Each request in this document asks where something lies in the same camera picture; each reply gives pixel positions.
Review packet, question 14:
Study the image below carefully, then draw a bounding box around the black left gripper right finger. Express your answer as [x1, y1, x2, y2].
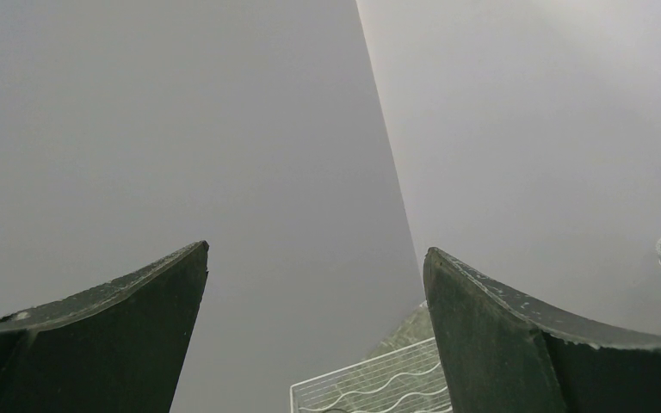
[423, 247, 661, 412]

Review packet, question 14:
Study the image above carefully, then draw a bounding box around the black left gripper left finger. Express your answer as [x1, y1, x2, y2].
[0, 241, 209, 412]

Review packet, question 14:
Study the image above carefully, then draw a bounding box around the white wire wine rack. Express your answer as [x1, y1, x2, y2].
[289, 337, 453, 413]

